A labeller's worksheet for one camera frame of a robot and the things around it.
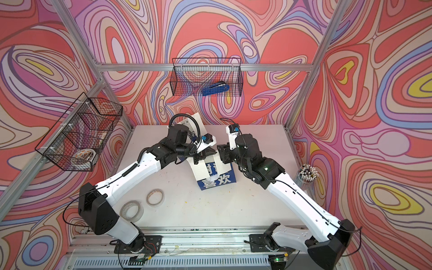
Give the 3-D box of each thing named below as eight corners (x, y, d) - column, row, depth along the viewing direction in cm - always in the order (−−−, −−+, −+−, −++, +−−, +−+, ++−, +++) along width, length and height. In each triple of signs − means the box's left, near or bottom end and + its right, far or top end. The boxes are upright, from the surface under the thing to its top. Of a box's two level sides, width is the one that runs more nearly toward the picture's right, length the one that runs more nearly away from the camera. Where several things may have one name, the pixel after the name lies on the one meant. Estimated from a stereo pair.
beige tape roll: (145, 206, 87) (143, 204, 85) (149, 190, 92) (148, 188, 91) (162, 206, 87) (161, 204, 85) (166, 190, 92) (165, 188, 91)
